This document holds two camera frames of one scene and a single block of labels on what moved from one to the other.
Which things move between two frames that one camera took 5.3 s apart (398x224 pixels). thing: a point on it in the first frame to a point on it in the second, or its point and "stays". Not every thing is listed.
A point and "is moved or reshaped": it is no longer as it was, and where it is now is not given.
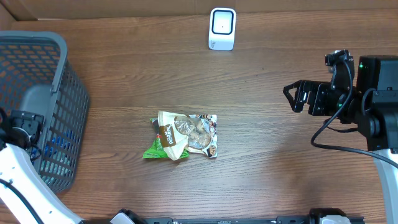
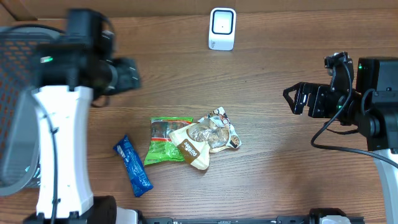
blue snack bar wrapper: [54, 147] is moved or reshaped
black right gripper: [317, 89] stays
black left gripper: [32, 125] to [129, 76]
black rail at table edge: [296, 219] stays
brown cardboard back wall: [28, 10] stays
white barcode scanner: [222, 28] stays
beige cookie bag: [179, 132] to [195, 141]
